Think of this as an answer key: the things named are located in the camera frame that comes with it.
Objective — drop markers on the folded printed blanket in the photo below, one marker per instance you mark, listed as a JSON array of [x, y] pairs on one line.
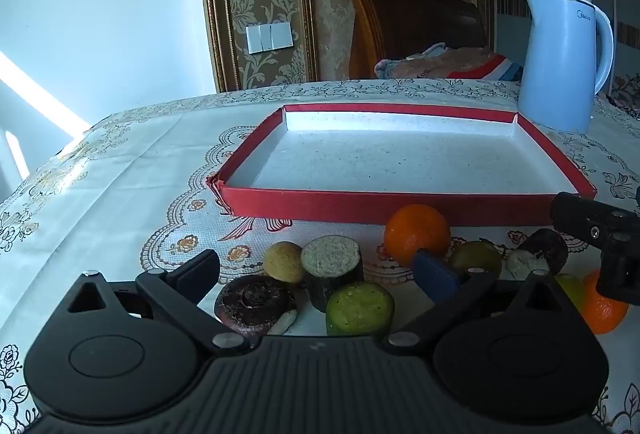
[[450, 63]]

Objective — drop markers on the light green cucumber chunk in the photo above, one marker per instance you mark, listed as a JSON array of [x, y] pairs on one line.
[[360, 311]]

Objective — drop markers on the dark green cucumber chunk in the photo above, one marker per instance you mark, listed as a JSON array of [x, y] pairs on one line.
[[332, 274]]

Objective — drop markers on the yellow-green tangerine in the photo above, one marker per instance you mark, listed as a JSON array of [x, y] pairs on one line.
[[570, 289]]

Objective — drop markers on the black sushi piece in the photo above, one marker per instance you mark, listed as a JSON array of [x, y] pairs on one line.
[[542, 249]]

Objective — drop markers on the green tangerine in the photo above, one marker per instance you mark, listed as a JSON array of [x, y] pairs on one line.
[[475, 256]]

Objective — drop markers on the patterned bedding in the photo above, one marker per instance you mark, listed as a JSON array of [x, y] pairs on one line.
[[625, 93]]

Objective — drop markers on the small yellow round citrus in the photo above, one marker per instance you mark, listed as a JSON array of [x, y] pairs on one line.
[[282, 261]]

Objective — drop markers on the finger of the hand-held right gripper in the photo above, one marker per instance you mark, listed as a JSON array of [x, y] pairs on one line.
[[620, 271], [585, 214]]

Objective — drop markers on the orange tangerine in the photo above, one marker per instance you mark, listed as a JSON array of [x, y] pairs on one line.
[[417, 234], [602, 314]]

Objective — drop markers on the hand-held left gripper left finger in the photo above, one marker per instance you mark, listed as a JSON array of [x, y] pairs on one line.
[[192, 279]]

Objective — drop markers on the white wall light switch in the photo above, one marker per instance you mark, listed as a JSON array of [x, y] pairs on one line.
[[270, 37]]

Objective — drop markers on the red shallow cardboard box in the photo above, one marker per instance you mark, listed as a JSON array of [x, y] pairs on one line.
[[390, 158]]

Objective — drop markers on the light blue electric kettle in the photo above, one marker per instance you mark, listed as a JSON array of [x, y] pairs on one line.
[[560, 63]]

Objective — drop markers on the white floral tablecloth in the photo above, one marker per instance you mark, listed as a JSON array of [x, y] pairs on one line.
[[125, 194]]

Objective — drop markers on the brown wooden headboard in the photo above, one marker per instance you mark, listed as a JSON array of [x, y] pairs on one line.
[[410, 18]]

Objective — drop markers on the gold wall panel frame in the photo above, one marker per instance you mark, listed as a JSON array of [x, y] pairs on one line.
[[212, 13]]

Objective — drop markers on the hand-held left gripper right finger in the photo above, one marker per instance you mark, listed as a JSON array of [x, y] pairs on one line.
[[435, 276]]

